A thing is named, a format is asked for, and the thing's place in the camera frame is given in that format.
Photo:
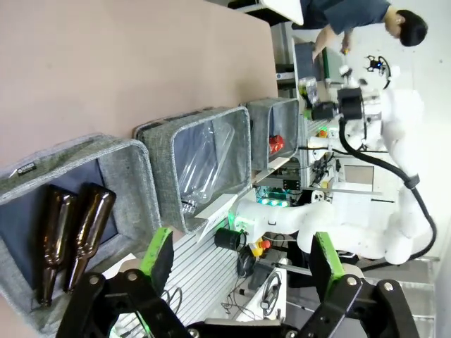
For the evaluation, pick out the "brown glass beer bottle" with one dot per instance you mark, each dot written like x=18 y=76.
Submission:
x=56 y=229
x=91 y=218

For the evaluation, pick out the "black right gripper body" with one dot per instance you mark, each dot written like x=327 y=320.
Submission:
x=350 y=104

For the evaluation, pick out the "control box with green lights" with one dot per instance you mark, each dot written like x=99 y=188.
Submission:
x=278 y=201

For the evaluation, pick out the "person in dark blue shirt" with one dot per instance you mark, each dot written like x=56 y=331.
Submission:
x=338 y=12

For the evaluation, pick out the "finger of the green right gripper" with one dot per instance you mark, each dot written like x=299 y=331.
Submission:
x=307 y=113

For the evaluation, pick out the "person's left hand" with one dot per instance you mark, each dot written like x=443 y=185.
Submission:
x=346 y=44

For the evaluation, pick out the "green panel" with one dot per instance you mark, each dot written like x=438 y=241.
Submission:
x=327 y=63

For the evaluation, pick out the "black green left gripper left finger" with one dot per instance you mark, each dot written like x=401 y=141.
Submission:
x=156 y=253

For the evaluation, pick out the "black cylinder cup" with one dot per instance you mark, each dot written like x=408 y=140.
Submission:
x=229 y=238

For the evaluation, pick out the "large clear plastic bottle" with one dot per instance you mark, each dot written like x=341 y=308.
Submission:
x=201 y=169

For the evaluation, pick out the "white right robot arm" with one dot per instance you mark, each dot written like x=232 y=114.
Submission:
x=352 y=232

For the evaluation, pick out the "crushed red soda can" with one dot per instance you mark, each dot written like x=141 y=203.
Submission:
x=276 y=143

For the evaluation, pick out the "yellow red emergency stop button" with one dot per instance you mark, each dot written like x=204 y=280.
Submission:
x=260 y=247

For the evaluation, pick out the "white tabletop board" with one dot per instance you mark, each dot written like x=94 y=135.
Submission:
x=285 y=8

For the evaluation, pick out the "ribbed aluminium platform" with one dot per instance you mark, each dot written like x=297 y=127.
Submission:
x=201 y=267

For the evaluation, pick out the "person's right forearm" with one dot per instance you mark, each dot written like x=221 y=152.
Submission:
x=326 y=38

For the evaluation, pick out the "grey fabric basket with tag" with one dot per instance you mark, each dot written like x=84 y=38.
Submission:
x=134 y=169

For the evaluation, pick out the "person's black haired head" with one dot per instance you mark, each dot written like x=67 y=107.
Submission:
x=412 y=30

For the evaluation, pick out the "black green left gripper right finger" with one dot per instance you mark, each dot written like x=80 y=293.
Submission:
x=324 y=267

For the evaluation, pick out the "small black gadget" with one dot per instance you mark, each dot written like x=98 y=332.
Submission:
x=374 y=63

